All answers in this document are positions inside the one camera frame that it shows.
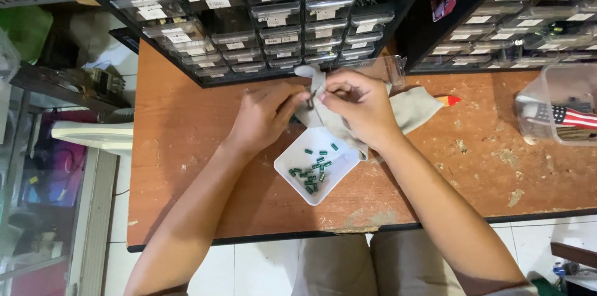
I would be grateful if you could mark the person's right hand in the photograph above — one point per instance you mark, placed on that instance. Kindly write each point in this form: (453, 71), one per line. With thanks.
(366, 109)

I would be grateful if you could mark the person's left hand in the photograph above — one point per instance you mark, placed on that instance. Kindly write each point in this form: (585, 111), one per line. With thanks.
(261, 116)

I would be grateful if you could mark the grey cleaning cloth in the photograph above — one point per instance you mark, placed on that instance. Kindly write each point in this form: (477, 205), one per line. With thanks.
(415, 109)

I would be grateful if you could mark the small dark electronic component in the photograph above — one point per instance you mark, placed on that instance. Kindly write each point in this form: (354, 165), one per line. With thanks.
(309, 99)

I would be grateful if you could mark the clear plastic drawer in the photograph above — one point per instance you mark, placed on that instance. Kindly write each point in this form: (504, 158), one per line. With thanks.
(380, 70)

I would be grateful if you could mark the white square plastic tray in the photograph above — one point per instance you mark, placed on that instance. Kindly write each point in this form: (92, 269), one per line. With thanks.
(298, 154)

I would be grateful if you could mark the pile of green capacitors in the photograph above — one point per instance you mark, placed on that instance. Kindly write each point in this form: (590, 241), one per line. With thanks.
(310, 174)

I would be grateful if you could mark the red-tipped wooden tool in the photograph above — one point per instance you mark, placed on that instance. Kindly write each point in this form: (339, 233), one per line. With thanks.
(448, 100)

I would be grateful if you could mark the large black parts drawer cabinet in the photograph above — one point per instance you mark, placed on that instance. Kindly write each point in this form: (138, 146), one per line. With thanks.
(261, 16)

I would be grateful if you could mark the person's beige shorts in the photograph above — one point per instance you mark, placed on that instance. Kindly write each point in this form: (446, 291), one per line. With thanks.
(373, 265)

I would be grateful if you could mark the black drawer cabinet green label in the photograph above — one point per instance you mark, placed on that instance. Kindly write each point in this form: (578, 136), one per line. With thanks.
(508, 21)

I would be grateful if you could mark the white plastic chair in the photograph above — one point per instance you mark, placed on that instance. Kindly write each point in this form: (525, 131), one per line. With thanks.
(93, 135)

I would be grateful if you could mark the clear plastic storage box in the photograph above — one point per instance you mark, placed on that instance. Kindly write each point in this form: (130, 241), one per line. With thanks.
(555, 86)

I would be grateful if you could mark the cluttered side shelf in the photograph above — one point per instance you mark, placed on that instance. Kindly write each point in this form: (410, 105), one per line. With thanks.
(70, 81)

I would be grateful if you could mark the striped flag-print item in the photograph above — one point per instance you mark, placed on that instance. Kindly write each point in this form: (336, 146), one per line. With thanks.
(566, 116)

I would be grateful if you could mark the glass display case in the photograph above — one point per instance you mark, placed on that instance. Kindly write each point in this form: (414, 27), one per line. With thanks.
(35, 193)

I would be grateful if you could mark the green plastic bag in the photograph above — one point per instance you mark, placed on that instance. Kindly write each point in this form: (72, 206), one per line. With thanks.
(25, 30)

